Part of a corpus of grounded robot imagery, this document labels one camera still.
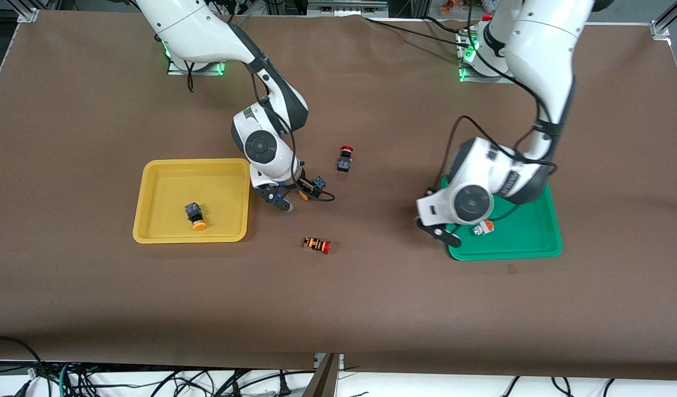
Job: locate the green button with white body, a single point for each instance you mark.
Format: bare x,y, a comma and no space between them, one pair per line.
481,227

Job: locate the silver metal frame rail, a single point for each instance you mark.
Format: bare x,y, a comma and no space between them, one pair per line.
344,6

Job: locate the red button with orange body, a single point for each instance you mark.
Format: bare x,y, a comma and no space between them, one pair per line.
317,244

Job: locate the brown table cover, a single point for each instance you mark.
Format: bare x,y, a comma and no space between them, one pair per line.
338,309

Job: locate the red button with blue body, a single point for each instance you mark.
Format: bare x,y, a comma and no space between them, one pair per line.
345,160

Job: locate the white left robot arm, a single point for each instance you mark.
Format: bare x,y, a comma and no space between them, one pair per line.
542,49

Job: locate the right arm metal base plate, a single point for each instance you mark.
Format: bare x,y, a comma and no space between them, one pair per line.
206,69

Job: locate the aluminium corner post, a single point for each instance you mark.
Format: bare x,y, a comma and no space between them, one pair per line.
659,27
28,14

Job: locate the green plastic tray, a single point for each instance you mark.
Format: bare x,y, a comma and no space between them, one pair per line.
531,237

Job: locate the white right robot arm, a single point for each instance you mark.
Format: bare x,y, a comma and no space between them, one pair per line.
195,27

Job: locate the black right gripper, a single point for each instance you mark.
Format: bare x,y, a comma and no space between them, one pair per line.
302,185

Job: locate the yellow push button switch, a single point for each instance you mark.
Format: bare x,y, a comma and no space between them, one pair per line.
318,182
193,212

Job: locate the yellow plastic tray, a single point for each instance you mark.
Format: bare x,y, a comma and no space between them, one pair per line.
161,193

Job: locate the table support beam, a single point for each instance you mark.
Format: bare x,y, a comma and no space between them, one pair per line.
324,380

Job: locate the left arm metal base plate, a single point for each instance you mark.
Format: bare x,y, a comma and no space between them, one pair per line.
481,79

